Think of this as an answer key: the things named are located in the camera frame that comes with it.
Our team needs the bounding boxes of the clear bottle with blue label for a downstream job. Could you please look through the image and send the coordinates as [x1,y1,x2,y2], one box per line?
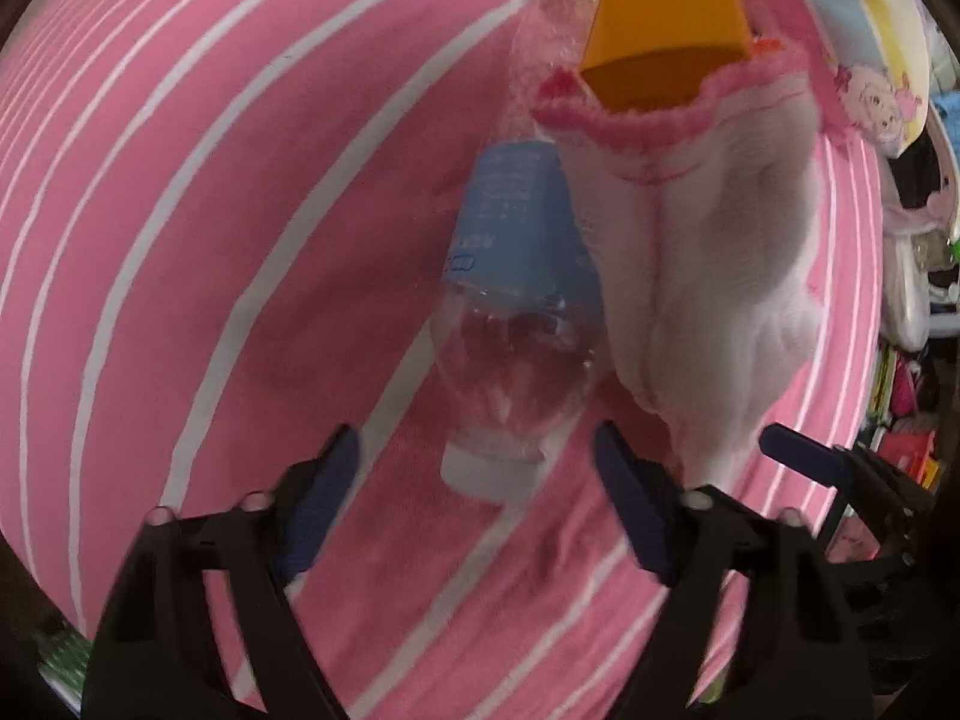
[427,136,605,508]

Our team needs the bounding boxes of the white chair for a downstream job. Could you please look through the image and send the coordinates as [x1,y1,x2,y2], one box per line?
[879,157,960,355]

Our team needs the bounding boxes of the white cloth with pink edge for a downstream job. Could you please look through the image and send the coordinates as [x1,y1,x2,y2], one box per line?
[529,37,827,490]

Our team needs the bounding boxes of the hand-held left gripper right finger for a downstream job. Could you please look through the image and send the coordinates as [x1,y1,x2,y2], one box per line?
[592,420,876,720]

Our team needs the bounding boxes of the clear plastic wrapper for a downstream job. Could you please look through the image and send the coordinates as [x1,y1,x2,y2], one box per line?
[510,0,610,166]

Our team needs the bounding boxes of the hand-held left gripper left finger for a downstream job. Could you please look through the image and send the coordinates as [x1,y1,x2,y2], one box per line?
[81,424,361,720]

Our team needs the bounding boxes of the cartoon printed pillow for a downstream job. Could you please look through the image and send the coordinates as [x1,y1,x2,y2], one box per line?
[780,0,932,160]

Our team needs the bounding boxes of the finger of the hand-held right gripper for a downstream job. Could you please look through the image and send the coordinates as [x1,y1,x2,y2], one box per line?
[761,424,921,527]

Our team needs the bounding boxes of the pink striped bed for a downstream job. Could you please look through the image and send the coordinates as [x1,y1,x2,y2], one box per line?
[0,0,887,720]

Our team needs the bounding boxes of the orange cardboard box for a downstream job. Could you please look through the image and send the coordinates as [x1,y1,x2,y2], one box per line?
[577,0,761,113]

